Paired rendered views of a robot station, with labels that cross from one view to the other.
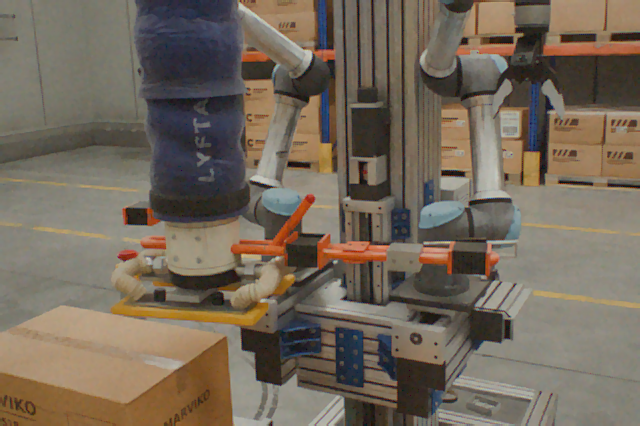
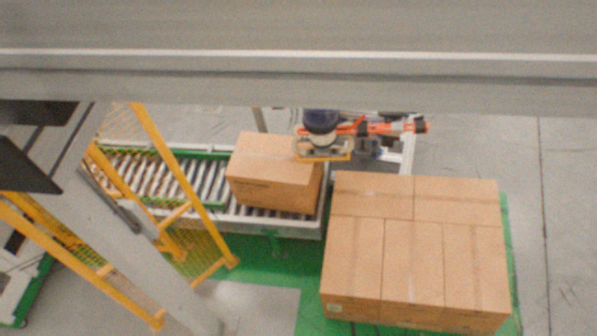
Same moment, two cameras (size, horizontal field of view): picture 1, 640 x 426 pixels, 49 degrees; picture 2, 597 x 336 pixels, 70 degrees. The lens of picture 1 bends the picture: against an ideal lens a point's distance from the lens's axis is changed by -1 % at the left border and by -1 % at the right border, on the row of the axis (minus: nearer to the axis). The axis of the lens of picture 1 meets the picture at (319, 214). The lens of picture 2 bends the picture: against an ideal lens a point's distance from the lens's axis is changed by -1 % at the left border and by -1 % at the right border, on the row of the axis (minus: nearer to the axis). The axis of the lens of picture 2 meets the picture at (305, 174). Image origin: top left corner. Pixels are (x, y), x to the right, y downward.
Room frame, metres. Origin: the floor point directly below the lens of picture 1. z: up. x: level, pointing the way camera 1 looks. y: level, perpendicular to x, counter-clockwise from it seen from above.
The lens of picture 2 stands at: (-0.21, 0.57, 3.32)
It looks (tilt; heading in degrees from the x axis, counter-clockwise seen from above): 54 degrees down; 355
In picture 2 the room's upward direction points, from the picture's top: 11 degrees counter-clockwise
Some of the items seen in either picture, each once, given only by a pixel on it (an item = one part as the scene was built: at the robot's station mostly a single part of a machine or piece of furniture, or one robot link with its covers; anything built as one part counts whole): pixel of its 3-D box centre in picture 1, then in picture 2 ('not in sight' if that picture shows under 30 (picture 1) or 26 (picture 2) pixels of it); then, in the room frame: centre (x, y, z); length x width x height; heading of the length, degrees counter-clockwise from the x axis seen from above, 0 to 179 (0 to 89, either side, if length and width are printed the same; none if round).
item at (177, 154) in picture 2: not in sight; (150, 148); (2.40, 1.61, 0.60); 1.60 x 0.10 x 0.09; 68
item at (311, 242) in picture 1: (307, 249); (362, 129); (1.48, 0.03, 1.26); 0.10 x 0.08 x 0.06; 164
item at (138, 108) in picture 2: not in sight; (143, 233); (1.29, 1.51, 1.05); 0.87 x 0.10 x 2.10; 120
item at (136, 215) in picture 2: not in sight; (128, 218); (1.01, 1.34, 1.62); 0.20 x 0.05 x 0.30; 68
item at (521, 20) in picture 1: (530, 17); not in sight; (1.55, -0.47, 1.74); 0.08 x 0.08 x 0.05
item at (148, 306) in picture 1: (189, 301); (323, 152); (1.46, 0.30, 1.15); 0.34 x 0.10 x 0.05; 74
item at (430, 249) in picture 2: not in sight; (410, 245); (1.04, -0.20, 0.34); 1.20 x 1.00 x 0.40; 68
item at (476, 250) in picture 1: (469, 258); (420, 127); (1.38, -0.31, 1.26); 0.08 x 0.07 x 0.05; 74
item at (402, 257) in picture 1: (405, 257); (396, 128); (1.42, -0.18, 1.25); 0.07 x 0.07 x 0.04; 74
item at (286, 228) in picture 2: not in sight; (171, 218); (1.72, 1.51, 0.50); 2.31 x 0.05 x 0.19; 68
